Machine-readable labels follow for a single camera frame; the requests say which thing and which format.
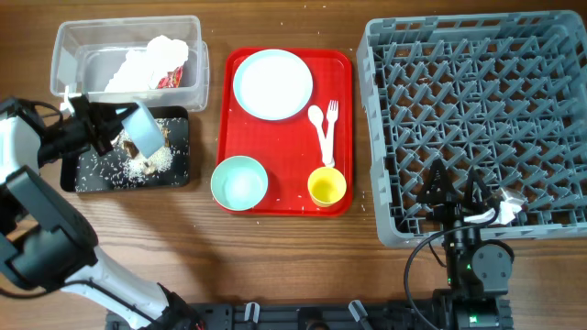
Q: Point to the black plastic tray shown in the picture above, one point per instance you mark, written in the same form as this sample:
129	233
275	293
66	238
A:
90	173

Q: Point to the white plastic fork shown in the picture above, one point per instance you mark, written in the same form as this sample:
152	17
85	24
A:
332	118

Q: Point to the red snack wrapper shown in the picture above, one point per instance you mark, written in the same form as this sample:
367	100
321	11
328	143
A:
172	79

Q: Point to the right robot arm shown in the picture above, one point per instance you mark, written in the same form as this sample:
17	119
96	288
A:
478	270

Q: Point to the brown food scraps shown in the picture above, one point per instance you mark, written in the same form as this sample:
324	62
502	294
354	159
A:
136	167

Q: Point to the large light blue plate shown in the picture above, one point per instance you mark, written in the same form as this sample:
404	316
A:
273	84

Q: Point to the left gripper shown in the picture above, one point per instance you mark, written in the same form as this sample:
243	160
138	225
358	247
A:
97	117

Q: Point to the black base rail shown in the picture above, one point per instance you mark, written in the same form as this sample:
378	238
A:
390	315

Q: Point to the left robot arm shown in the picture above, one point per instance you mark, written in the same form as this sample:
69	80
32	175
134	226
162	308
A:
47	245

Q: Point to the yellow plastic cup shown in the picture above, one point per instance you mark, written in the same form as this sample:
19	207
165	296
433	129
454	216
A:
326	186

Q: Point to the clear plastic bin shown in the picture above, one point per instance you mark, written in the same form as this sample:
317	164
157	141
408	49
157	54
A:
88	53

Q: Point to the red serving tray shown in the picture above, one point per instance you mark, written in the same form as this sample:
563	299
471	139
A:
285	149

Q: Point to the small light blue bowl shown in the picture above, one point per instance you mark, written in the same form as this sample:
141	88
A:
144	131

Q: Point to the green bowl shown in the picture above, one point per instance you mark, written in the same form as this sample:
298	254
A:
239	183

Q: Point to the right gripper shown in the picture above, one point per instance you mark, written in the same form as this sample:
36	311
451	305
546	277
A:
455	209

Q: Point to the grey dishwasher rack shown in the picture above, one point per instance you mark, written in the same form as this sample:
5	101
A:
502	93

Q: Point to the white napkin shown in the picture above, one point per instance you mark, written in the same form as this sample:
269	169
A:
143	69

